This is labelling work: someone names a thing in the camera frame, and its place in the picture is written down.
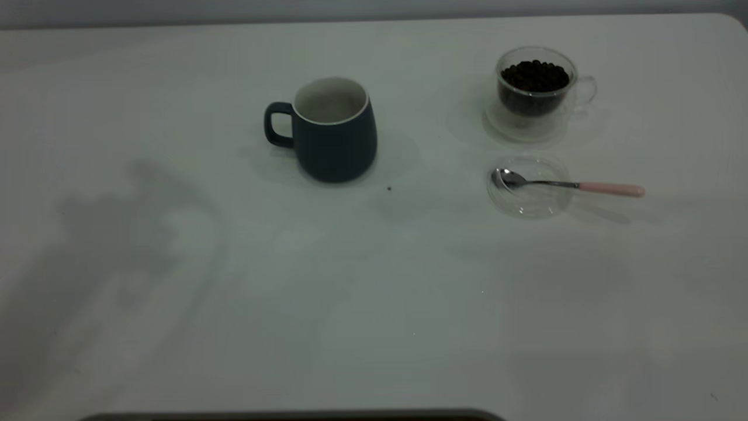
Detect clear glass round dish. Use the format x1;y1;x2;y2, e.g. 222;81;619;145
487;152;574;220

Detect metal spoon pink handle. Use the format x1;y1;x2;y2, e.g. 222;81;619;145
491;168;646;198

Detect dark coffee beans pile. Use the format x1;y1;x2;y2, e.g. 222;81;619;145
498;60;570;116

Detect clear glass handled cup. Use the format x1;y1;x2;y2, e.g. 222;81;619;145
496;47;598;127

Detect clear glass saucer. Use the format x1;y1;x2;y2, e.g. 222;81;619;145
483;96;570;144

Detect dark blue ceramic mug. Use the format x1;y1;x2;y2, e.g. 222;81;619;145
263;76;378;184

